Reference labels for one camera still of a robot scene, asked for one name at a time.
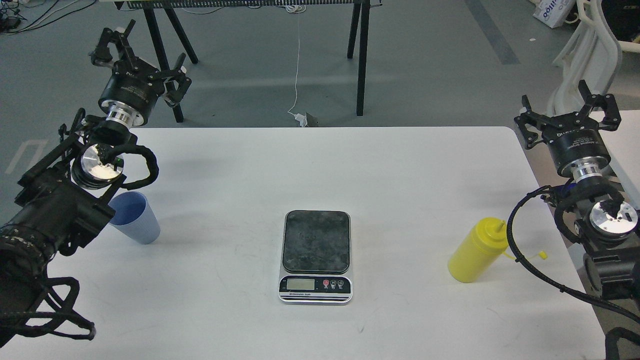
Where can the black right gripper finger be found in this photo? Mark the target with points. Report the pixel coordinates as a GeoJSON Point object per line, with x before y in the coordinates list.
{"type": "Point", "coordinates": [534, 128]}
{"type": "Point", "coordinates": [607, 103]}

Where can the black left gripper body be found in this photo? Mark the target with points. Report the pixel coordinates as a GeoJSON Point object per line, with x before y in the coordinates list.
{"type": "Point", "coordinates": [131, 86]}

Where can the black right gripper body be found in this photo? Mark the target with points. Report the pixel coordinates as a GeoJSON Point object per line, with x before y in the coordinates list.
{"type": "Point", "coordinates": [578, 153]}

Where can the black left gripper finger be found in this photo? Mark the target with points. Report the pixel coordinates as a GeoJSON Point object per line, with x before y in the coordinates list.
{"type": "Point", "coordinates": [102, 57]}
{"type": "Point", "coordinates": [174, 80]}

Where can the yellow squeeze bottle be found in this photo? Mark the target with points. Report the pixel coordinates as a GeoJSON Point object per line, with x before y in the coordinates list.
{"type": "Point", "coordinates": [482, 246]}

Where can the blue ribbed plastic cup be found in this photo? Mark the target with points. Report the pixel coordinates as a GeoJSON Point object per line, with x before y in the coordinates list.
{"type": "Point", "coordinates": [134, 217]}

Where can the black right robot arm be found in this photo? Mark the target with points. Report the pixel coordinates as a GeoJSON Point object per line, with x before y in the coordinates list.
{"type": "Point", "coordinates": [589, 210]}

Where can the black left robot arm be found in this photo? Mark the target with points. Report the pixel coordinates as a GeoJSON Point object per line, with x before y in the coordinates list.
{"type": "Point", "coordinates": [65, 196]}

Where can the black digital kitchen scale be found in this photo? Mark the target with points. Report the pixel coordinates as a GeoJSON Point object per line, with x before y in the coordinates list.
{"type": "Point", "coordinates": [316, 261]}

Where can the white office chair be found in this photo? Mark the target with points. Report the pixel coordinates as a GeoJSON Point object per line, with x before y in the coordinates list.
{"type": "Point", "coordinates": [592, 54]}

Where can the black trestle table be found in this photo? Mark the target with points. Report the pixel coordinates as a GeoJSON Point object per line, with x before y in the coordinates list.
{"type": "Point", "coordinates": [258, 64]}

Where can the white printed bag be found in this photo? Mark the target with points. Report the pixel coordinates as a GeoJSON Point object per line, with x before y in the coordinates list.
{"type": "Point", "coordinates": [552, 13]}

